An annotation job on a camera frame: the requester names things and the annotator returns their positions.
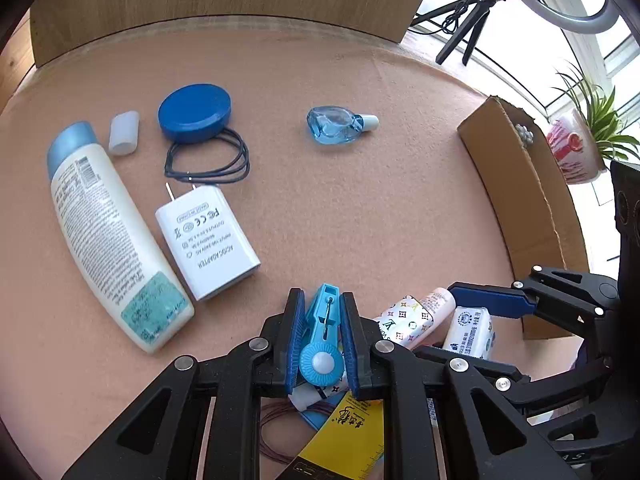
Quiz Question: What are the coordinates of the blue round case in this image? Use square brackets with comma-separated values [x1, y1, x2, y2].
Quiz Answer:
[158, 83, 233, 145]

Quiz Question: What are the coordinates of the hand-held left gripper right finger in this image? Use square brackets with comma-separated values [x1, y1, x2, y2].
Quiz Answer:
[340, 291, 581, 480]

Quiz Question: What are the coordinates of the blue plastic clip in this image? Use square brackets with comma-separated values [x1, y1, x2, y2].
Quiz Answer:
[298, 282, 347, 388]

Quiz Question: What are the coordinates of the green potted plant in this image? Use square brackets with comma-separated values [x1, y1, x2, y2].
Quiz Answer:
[552, 57, 640, 163]

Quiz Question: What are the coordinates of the brown hair tie coil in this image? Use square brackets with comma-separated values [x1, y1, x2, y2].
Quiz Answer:
[259, 400, 321, 466]

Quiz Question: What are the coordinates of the white power adapter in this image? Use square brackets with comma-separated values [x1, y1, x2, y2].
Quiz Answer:
[154, 182, 262, 302]

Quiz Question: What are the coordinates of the red white flower pot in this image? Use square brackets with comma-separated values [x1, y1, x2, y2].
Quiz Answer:
[545, 107, 603, 186]

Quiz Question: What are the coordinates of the black elastic hair tie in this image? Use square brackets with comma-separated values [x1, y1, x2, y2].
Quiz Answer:
[164, 127, 250, 183]

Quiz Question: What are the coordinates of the yellow packet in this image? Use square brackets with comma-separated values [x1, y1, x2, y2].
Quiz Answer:
[285, 392, 386, 480]

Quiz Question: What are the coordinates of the white patterned tube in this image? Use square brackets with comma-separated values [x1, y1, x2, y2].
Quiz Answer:
[290, 296, 435, 411]

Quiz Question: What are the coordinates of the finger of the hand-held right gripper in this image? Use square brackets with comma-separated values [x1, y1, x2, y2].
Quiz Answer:
[415, 345, 616, 417]
[446, 264, 621, 341]

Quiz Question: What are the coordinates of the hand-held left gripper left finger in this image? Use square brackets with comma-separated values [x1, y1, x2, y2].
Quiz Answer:
[62, 287, 307, 480]

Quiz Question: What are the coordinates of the cardboard box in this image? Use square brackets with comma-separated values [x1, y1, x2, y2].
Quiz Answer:
[456, 95, 590, 341]

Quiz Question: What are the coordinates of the black tripod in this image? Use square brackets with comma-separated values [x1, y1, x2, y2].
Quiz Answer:
[410, 0, 506, 66]

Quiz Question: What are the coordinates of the white lotion bottle blue cap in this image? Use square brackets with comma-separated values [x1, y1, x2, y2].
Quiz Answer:
[46, 121, 196, 356]

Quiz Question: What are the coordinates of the pink white tube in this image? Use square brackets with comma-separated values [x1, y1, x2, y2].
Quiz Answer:
[417, 287, 457, 333]

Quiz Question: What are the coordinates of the clear blue liquid bottle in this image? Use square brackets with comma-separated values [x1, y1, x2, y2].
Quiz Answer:
[306, 105, 380, 147]

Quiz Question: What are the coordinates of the white printed tissue pack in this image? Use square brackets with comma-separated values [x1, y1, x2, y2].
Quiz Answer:
[441, 306, 497, 361]

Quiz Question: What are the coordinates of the wooden slat panel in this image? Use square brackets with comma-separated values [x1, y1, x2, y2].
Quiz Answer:
[0, 10, 38, 111]

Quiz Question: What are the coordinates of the small translucent white cap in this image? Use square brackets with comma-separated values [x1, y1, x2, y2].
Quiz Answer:
[108, 110, 139, 156]

